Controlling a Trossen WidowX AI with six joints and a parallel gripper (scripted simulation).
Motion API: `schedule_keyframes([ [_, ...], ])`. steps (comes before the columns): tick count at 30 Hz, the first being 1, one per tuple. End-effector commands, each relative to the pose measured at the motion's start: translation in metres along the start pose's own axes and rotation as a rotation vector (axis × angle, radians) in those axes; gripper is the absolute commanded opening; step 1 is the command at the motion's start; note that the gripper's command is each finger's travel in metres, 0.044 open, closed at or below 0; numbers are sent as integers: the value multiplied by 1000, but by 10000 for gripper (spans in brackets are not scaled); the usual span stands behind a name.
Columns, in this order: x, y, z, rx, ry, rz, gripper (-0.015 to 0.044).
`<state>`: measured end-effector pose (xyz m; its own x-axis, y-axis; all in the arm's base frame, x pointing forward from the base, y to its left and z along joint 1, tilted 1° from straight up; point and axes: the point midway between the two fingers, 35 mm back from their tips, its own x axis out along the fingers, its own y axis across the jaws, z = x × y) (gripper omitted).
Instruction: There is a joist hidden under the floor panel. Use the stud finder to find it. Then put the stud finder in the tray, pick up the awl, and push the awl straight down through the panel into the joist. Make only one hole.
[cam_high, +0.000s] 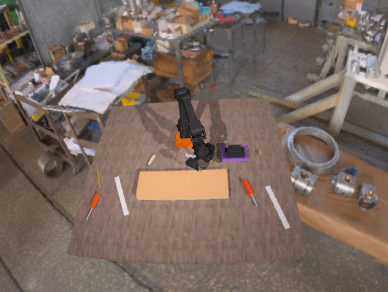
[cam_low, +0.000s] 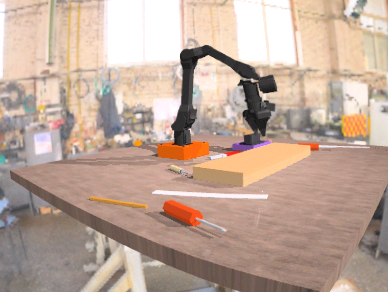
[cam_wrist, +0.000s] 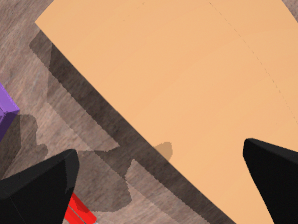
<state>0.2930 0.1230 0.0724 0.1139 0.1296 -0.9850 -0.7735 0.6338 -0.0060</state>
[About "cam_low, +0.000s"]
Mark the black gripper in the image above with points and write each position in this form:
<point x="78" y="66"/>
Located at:
<point x="254" y="115"/>

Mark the thin orange flat strip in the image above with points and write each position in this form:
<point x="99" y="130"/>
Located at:
<point x="118" y="202"/>

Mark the tan flat panel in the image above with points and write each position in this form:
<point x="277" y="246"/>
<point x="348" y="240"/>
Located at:
<point x="250" y="166"/>

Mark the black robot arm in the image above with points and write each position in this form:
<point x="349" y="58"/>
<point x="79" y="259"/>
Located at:
<point x="186" y="113"/>

